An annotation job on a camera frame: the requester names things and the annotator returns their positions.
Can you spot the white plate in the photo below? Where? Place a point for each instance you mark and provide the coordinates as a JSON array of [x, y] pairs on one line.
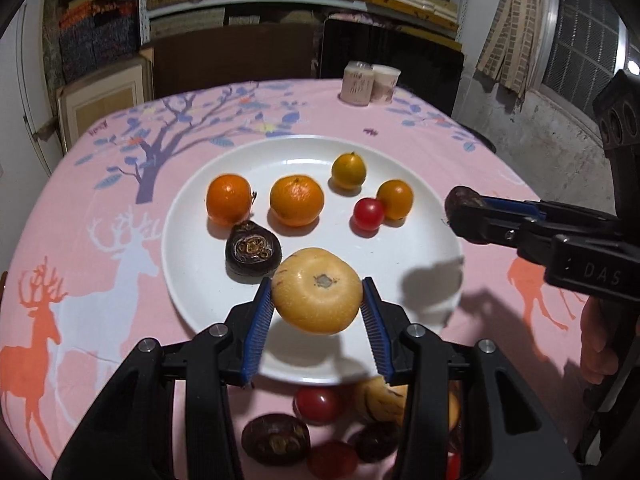
[[300, 160]]

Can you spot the brick pattern hanging curtain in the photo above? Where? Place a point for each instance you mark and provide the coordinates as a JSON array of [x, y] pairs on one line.
[[510, 25]]

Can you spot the wooden picture frame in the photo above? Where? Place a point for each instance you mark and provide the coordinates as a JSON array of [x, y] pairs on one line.
[[100, 105]]

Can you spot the small orange citrus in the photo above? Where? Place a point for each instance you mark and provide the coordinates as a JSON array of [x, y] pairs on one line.
[[395, 199]]

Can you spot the grated window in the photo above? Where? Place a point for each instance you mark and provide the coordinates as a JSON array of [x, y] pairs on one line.
[[580, 35]]

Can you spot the white metal shelf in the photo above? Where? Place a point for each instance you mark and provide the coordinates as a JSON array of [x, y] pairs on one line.
[[144, 10]]

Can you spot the dark brown water chestnut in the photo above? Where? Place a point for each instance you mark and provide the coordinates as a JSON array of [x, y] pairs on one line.
[[275, 440], [252, 249], [460, 197]]

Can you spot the white leaning board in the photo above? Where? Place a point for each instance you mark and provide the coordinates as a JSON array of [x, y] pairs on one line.
[[37, 85]]

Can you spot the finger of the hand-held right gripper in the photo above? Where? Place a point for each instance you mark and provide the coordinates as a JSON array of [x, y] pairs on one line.
[[480, 227], [505, 205]]

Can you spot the small yellow-orange citrus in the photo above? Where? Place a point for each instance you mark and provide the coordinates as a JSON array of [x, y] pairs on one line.
[[349, 171]]

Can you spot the stack of blue patterned boxes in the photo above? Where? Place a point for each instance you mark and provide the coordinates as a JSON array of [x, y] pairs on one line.
[[95, 40]]

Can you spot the black round stool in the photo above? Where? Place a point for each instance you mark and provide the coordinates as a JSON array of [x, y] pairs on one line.
[[482, 137]]

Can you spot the mandarin orange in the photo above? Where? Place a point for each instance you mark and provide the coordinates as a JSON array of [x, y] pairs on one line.
[[228, 199], [296, 200]]

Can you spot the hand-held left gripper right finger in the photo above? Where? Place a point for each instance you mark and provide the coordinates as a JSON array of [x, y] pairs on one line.
[[375, 330]]

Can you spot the pink deer print tablecloth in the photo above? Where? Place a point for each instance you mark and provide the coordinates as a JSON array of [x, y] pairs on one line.
[[75, 210]]

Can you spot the dark purple plum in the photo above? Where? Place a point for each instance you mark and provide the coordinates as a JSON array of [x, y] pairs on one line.
[[372, 442]]

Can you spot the person's right hand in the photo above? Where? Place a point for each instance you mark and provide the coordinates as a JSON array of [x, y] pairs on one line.
[[597, 340]]

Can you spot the brown board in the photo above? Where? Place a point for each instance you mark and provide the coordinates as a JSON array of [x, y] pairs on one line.
[[225, 60]]

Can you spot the yellow pepino melon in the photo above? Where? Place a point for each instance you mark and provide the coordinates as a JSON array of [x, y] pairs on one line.
[[453, 410], [377, 402], [317, 290]]

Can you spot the pink paper cup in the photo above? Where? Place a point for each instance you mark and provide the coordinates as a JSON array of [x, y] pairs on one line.
[[385, 85]]

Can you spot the red cherry tomato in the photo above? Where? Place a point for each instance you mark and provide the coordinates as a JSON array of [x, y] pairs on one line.
[[332, 457], [452, 467], [317, 404], [369, 214]]

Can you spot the pink drink can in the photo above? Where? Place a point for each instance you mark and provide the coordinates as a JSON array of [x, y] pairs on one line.
[[357, 85]]

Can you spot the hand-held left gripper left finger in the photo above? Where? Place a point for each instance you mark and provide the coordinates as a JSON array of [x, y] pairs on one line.
[[257, 332]]

